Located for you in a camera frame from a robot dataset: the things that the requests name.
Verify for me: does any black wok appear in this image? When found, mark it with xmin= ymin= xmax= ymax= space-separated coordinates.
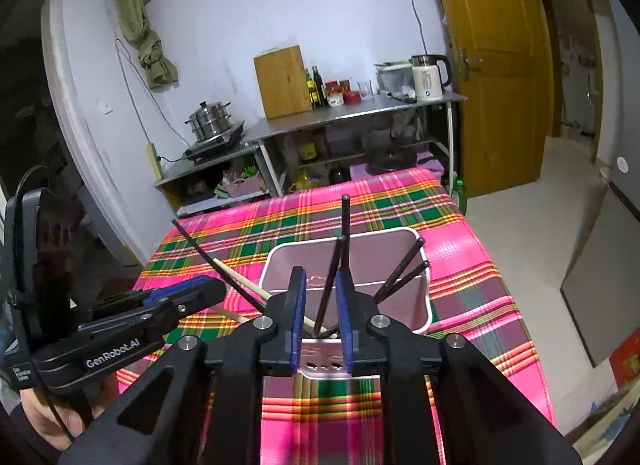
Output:
xmin=365 ymin=148 xmax=418 ymax=173

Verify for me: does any green plastic bottle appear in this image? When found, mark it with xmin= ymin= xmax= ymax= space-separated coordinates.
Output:
xmin=452 ymin=172 xmax=468 ymax=213

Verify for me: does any pink plastic basket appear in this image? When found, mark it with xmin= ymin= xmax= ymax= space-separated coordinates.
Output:
xmin=222 ymin=170 xmax=266 ymax=198

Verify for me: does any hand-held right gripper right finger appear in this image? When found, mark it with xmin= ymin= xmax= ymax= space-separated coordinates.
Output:
xmin=335 ymin=269 xmax=581 ymax=465

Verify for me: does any tall metal shelf table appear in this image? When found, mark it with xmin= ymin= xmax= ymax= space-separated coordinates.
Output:
xmin=240 ymin=90 xmax=471 ymax=213

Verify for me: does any wooden door frame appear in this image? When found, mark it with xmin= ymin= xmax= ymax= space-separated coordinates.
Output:
xmin=532 ymin=0 xmax=608 ymax=166

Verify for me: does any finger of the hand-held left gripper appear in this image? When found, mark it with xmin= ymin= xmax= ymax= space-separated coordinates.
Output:
xmin=141 ymin=275 xmax=213 ymax=307
xmin=145 ymin=279 xmax=227 ymax=331

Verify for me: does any silver refrigerator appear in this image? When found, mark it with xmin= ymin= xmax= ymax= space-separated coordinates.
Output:
xmin=560 ymin=145 xmax=640 ymax=368

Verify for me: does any steel steamer pot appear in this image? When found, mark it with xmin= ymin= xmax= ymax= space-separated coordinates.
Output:
xmin=185 ymin=100 xmax=233 ymax=142

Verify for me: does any black induction cooker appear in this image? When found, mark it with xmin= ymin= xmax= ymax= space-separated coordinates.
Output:
xmin=182 ymin=120 xmax=247 ymax=163

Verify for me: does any low metal shelf table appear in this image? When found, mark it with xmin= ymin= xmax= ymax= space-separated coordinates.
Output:
xmin=154 ymin=140 xmax=281 ymax=218

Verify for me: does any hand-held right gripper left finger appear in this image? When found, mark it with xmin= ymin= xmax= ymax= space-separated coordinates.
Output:
xmin=60 ymin=266 xmax=307 ymax=465

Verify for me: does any clear plastic divided organizer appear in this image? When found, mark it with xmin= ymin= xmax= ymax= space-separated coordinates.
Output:
xmin=261 ymin=226 xmax=434 ymax=381

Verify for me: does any green curtain cloth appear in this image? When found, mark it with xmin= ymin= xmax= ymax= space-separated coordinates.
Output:
xmin=112 ymin=0 xmax=179 ymax=91

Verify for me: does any white electric kettle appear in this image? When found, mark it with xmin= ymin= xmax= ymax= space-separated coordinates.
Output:
xmin=411 ymin=54 xmax=453 ymax=101

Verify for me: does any wooden door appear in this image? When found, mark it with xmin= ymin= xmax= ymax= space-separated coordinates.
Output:
xmin=422 ymin=0 xmax=556 ymax=198

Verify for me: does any person's left hand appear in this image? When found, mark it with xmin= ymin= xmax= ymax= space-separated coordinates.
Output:
xmin=20 ymin=374 xmax=121 ymax=453

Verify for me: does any yellow oil bottle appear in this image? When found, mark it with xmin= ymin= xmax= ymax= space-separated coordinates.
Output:
xmin=289 ymin=170 xmax=321 ymax=193

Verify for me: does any yellowish power strip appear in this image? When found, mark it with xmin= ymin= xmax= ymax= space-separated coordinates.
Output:
xmin=146 ymin=142 xmax=163 ymax=181

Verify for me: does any pink plaid tablecloth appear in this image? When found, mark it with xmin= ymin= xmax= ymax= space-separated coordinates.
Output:
xmin=117 ymin=168 xmax=556 ymax=465

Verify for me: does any wooden cutting board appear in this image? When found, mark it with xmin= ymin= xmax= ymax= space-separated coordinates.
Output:
xmin=253 ymin=44 xmax=314 ymax=120

